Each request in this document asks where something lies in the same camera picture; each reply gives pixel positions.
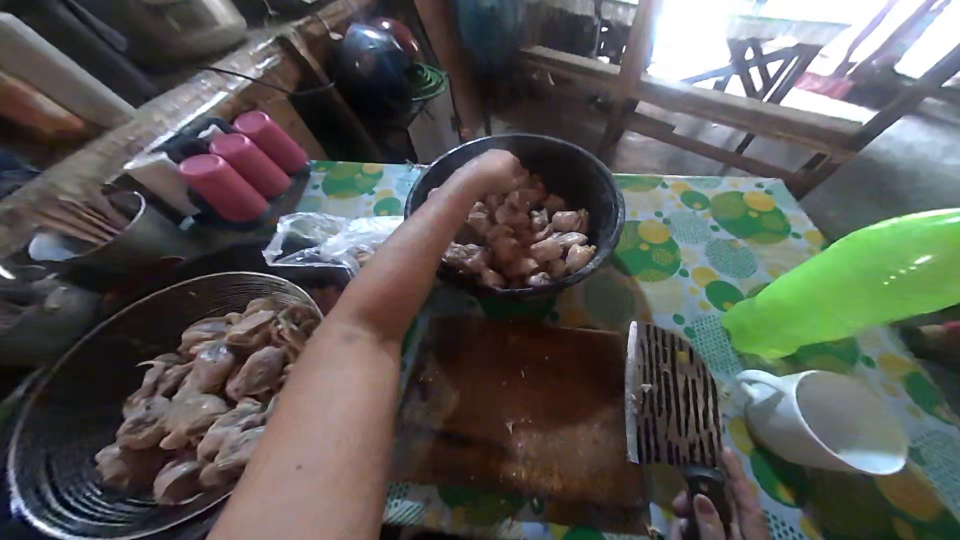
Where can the person's right hand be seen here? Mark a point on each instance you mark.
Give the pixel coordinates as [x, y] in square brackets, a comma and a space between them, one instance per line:
[742, 510]

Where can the person's left hand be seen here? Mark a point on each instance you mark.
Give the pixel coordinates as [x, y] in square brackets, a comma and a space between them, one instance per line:
[491, 172]

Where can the person's right thumb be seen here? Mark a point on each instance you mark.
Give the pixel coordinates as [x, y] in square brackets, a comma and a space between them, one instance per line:
[706, 514]

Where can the person's right fingers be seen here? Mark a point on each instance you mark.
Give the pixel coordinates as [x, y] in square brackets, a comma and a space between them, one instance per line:
[739, 484]

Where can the person's left forearm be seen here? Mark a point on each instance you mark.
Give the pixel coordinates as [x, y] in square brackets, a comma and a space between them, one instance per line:
[330, 405]

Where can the white ceramic mug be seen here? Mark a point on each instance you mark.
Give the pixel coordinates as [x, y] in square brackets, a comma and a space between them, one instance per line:
[832, 420]

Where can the brown wooden cutting board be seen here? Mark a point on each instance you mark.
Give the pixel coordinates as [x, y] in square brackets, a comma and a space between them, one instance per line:
[525, 405]

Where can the bright green bottle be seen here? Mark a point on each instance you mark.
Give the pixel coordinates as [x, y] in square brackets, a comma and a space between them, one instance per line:
[840, 285]

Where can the green yellow dotted tablecloth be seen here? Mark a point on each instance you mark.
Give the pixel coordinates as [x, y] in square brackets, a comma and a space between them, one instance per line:
[750, 240]

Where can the large black pot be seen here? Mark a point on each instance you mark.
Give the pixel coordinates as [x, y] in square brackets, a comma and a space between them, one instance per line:
[611, 217]

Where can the pile of chopped meat pieces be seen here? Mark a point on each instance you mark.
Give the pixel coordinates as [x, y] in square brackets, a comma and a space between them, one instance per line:
[517, 232]

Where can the wooden railing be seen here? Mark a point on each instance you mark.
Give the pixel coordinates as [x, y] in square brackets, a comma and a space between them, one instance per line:
[720, 97]

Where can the outdoor table with crossed legs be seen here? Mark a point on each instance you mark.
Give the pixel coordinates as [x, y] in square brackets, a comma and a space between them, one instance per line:
[772, 60]

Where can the clear plastic bag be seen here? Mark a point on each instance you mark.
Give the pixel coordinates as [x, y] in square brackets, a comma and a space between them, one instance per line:
[322, 238]

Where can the blue barrel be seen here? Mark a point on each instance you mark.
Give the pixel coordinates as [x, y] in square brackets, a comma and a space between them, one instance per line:
[487, 30]

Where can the heap of whole plucked birds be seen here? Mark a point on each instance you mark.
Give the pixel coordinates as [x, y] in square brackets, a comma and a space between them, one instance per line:
[195, 405]

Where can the dark blue round helmet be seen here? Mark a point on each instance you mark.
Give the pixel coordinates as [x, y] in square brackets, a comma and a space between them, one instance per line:
[371, 64]

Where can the red round object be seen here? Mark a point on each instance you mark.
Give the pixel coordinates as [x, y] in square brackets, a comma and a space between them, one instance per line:
[399, 34]

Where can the pink plastic cup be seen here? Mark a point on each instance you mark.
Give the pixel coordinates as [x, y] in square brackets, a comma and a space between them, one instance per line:
[271, 141]
[251, 165]
[222, 187]

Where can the grey utensil container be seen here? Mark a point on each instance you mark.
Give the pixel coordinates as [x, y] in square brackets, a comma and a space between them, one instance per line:
[135, 244]

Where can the white box-shaped container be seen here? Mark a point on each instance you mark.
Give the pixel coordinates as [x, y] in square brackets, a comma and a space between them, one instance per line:
[163, 184]

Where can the wooden shelf beam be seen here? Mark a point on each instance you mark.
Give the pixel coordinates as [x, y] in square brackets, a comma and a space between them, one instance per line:
[172, 105]

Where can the bundle of wooden sticks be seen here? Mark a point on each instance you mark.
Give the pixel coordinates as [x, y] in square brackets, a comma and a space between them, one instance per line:
[90, 221]

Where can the white spoon head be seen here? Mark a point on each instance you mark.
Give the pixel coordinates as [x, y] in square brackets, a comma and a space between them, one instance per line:
[51, 247]

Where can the large metal pot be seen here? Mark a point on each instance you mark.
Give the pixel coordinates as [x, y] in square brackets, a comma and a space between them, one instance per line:
[180, 26]

